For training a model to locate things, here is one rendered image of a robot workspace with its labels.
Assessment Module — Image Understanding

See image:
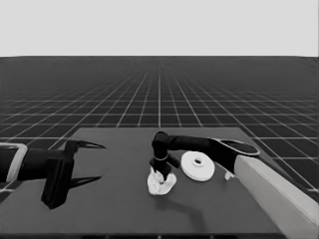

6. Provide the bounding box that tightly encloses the large thick white disc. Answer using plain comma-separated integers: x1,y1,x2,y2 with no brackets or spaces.
179,150,216,183

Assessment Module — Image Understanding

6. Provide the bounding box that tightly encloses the white round carrier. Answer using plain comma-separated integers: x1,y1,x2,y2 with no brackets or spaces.
147,165,177,196

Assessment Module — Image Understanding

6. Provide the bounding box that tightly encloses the small white T-shaped piece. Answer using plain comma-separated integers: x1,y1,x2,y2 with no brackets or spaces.
223,169,235,182

